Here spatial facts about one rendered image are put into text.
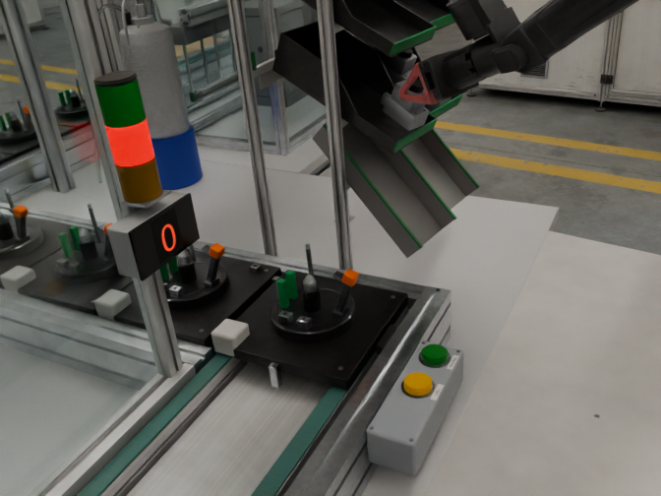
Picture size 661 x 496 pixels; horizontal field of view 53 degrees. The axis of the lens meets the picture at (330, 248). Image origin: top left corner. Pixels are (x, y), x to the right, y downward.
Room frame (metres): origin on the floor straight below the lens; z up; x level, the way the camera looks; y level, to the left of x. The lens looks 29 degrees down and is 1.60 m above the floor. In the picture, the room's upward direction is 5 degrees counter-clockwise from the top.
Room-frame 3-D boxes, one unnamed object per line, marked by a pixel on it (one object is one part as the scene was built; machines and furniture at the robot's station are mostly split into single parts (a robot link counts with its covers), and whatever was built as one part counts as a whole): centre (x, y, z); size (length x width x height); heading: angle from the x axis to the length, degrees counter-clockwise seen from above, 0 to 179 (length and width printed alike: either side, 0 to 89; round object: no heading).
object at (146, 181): (0.80, 0.24, 1.28); 0.05 x 0.05 x 0.05
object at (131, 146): (0.80, 0.24, 1.33); 0.05 x 0.05 x 0.05
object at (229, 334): (0.87, 0.17, 0.97); 0.05 x 0.05 x 0.04; 60
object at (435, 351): (0.78, -0.14, 0.96); 0.04 x 0.04 x 0.02
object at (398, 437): (0.72, -0.11, 0.93); 0.21 x 0.07 x 0.06; 150
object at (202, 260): (1.03, 0.26, 1.01); 0.24 x 0.24 x 0.13; 60
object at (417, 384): (0.72, -0.11, 0.96); 0.04 x 0.04 x 0.02
